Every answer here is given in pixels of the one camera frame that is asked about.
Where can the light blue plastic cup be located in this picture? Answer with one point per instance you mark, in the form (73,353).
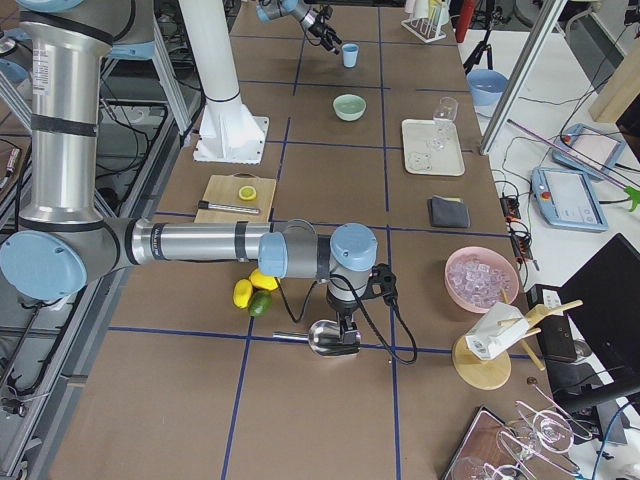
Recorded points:
(350,52)

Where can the wooden cutting board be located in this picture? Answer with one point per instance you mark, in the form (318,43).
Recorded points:
(225,190)

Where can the green bowl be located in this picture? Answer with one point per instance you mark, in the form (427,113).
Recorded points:
(349,107)

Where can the steel muddler rod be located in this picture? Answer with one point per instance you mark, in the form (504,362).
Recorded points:
(206,205)

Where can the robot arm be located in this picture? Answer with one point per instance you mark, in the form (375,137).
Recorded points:
(303,13)
(64,243)

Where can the red cylinder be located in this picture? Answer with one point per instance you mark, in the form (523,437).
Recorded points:
(464,19)

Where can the yellow lemon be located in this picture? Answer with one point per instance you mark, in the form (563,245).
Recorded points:
(242,293)
(263,282)

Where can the blue bowl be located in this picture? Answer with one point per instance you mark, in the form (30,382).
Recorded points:
(486,86)

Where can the reacher grabber stick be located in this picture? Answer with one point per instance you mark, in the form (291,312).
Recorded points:
(627,188)

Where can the blue teach pendant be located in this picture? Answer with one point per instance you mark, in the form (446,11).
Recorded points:
(566,199)
(605,148)

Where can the lemon half slice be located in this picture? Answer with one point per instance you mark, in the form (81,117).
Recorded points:
(247,193)

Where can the steel ice scoop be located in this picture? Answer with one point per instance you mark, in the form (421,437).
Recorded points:
(323,339)

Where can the far blue teach pendant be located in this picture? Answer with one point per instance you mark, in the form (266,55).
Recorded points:
(605,148)

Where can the clear wine glass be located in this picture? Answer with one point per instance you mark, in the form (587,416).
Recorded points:
(443,118)

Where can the black monitor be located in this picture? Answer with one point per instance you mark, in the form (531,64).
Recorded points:
(608,319)

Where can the white carton on stand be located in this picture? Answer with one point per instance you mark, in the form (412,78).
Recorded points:
(497,330)

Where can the near blue teach pendant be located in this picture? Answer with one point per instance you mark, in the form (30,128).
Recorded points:
(566,199)

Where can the round wooden stand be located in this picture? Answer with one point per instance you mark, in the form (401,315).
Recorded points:
(492,374)

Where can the aluminium frame post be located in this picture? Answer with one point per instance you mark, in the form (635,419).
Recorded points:
(533,46)

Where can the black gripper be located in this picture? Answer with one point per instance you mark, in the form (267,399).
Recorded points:
(314,27)
(341,305)

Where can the cream bear serving tray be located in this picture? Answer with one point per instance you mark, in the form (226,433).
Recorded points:
(429,151)

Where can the pink bowl with ice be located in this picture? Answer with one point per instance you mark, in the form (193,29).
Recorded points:
(476,278)

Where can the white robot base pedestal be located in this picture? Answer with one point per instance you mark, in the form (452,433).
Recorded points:
(228,132)

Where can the green lime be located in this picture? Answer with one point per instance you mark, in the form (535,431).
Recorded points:
(260,303)

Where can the grey folded cloth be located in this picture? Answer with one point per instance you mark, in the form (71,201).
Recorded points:
(448,213)

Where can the white wire cup rack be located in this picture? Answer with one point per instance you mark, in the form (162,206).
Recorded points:
(426,19)

